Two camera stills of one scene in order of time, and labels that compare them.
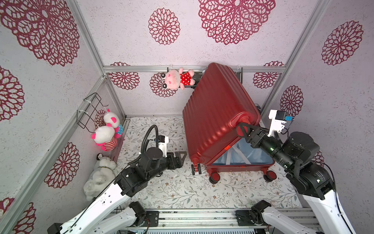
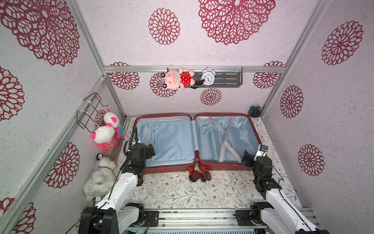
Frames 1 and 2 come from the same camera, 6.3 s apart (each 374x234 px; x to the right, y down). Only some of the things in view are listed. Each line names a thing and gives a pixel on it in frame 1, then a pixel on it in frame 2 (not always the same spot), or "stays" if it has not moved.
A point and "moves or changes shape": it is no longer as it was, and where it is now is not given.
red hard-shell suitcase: x=219 y=102 moves or changes shape
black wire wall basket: x=86 y=115 stays
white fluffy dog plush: x=102 y=175 stays
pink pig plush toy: x=174 y=79 stays
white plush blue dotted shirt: x=113 y=120 stays
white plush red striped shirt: x=103 y=136 stays
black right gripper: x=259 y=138 → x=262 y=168
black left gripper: x=179 y=162 → x=149 y=151
